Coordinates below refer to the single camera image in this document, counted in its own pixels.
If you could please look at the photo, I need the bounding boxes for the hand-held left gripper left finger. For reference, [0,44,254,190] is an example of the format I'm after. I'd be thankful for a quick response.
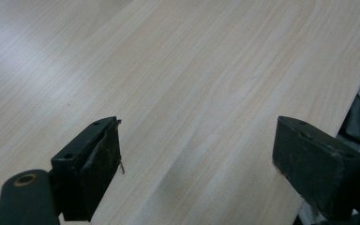
[51,115,127,222]

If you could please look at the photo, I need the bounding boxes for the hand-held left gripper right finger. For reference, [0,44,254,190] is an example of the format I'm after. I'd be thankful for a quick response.
[272,115,360,221]

